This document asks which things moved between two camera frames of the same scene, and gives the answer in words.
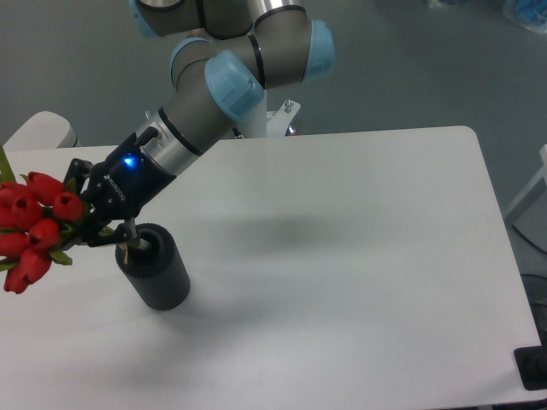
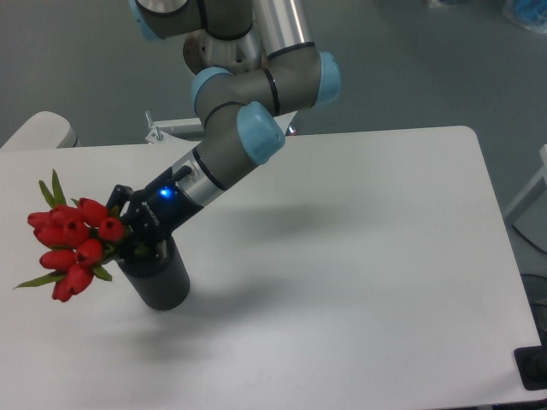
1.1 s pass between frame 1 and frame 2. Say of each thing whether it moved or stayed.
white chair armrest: stayed
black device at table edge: stayed
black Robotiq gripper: moved
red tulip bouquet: moved
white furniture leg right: stayed
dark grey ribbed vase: stayed
